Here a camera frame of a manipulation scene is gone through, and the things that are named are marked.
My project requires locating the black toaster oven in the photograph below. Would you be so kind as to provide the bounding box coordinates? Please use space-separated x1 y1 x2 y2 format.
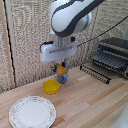
90 37 128 80

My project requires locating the black oven rack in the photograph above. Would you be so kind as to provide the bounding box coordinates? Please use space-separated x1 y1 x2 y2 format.
79 63 112 85

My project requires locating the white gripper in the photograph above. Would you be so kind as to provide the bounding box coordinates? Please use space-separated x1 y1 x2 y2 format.
40 41 78 72

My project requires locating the white patterned plate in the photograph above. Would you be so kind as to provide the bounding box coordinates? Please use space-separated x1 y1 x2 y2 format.
8 95 57 128

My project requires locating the blue cup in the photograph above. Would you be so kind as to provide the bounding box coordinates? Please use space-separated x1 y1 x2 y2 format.
56 72 69 85

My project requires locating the yellow bowl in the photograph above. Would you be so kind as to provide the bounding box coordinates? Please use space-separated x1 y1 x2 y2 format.
42 79 62 95

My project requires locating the black cable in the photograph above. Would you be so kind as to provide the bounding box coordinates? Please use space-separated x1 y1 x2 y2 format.
76 15 128 47

